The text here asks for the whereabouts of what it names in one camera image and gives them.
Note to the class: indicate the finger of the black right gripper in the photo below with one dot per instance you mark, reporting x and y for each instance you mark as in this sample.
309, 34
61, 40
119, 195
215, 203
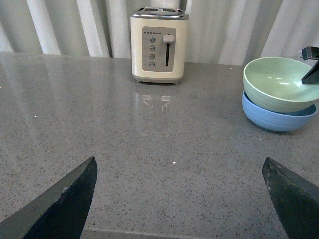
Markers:
312, 76
310, 52

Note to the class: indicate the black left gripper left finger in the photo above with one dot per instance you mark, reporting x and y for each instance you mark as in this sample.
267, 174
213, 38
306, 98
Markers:
58, 213

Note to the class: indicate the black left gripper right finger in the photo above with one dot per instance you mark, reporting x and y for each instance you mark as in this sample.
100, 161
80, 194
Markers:
295, 199

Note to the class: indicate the green bowl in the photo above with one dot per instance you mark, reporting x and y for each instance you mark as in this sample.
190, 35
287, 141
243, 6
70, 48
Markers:
275, 84

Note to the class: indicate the blue bowl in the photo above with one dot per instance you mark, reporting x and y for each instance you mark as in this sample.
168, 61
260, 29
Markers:
274, 121

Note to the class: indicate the white curtain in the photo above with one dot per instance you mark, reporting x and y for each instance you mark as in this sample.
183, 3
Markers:
230, 32

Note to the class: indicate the cream toaster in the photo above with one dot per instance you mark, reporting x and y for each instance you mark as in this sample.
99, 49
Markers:
158, 44

